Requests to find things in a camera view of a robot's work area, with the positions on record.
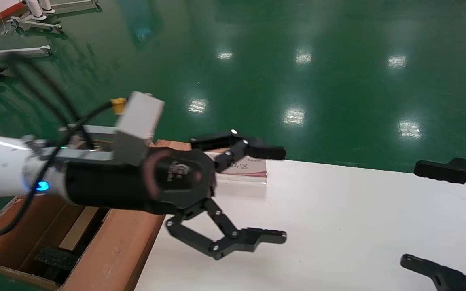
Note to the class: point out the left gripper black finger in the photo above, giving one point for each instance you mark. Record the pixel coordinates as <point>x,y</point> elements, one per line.
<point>265,152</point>

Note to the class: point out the acrylic sign with red print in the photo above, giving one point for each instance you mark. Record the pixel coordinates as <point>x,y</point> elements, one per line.
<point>253,169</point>

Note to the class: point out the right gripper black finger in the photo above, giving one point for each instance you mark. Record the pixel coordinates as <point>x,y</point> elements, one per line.
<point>443,171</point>
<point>439,277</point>

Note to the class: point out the large cardboard box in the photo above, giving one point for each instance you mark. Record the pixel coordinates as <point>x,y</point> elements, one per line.
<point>123,246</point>

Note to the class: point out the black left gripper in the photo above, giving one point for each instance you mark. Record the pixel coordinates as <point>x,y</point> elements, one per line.
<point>136,186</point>

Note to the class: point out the black foam block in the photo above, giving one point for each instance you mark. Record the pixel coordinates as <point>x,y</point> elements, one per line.
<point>55,258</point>

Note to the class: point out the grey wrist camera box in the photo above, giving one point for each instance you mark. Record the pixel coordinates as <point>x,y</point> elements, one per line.
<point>140,117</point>

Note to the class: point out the white stand leg bar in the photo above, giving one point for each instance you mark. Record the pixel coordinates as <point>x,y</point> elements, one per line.
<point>18,52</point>

